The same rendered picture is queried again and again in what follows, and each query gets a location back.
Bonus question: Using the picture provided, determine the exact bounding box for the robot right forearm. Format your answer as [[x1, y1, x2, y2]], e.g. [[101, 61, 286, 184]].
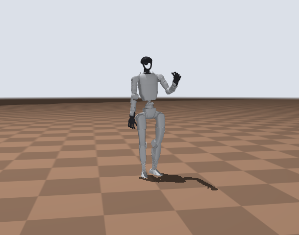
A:
[[130, 94, 137, 116]]

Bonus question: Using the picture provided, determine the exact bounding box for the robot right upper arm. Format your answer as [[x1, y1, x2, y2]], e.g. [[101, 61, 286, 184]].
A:
[[131, 75, 140, 100]]

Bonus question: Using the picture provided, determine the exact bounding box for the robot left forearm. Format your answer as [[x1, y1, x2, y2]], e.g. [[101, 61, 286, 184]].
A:
[[169, 82, 177, 92]]

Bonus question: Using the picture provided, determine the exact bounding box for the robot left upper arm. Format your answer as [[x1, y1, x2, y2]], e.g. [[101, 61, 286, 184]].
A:
[[157, 74, 173, 94]]

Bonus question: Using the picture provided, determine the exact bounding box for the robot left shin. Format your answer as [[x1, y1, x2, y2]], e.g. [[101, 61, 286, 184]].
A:
[[151, 143, 161, 170]]

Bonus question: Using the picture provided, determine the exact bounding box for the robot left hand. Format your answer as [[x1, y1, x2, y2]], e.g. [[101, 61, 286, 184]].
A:
[[172, 72, 181, 86]]

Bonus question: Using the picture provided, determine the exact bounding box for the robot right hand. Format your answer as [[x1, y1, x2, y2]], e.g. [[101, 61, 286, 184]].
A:
[[128, 112, 137, 129]]

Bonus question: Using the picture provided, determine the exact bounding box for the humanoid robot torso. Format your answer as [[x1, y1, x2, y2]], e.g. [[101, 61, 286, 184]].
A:
[[138, 72, 158, 119]]

